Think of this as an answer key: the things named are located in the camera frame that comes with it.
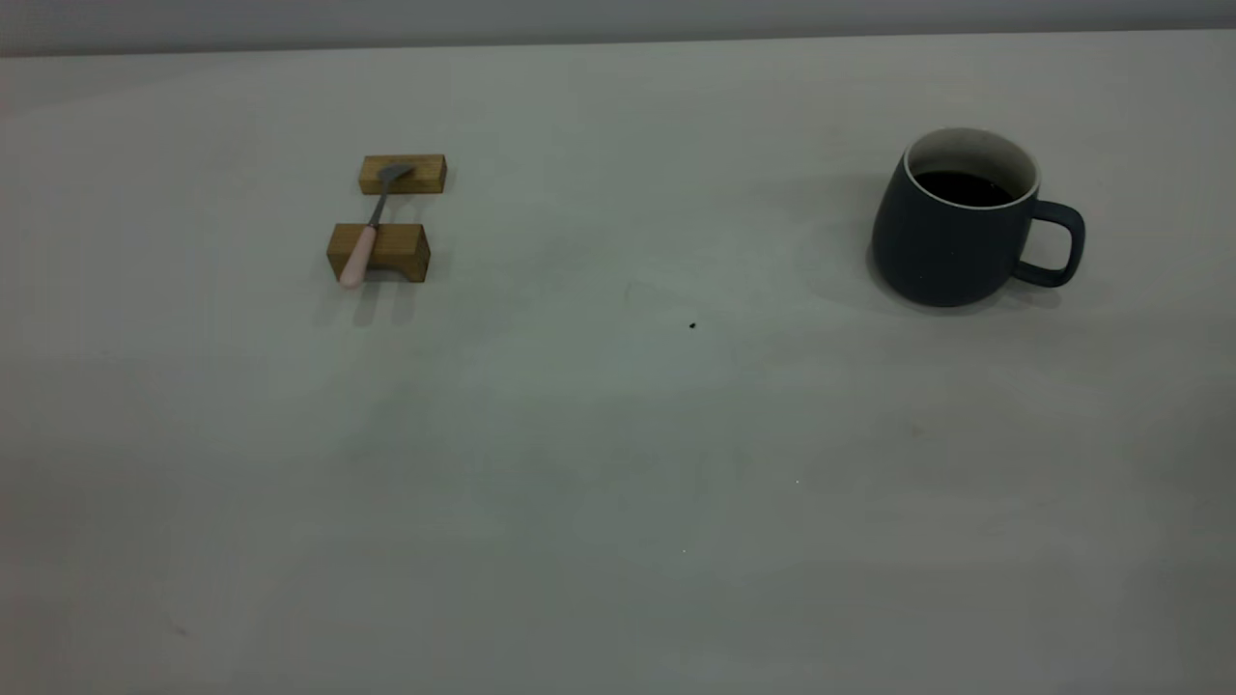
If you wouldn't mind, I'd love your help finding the arched wooden block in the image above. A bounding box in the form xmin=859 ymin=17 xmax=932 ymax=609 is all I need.
xmin=325 ymin=222 xmax=432 ymax=285

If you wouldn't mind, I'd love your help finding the flat wooden block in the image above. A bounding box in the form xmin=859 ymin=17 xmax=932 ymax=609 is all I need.
xmin=358 ymin=153 xmax=448 ymax=196

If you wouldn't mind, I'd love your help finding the dark grey ceramic mug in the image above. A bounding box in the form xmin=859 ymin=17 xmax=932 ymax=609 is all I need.
xmin=871 ymin=126 xmax=1087 ymax=309

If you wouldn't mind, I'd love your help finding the pink handled metal spoon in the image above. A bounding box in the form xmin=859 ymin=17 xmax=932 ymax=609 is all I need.
xmin=338 ymin=164 xmax=416 ymax=290

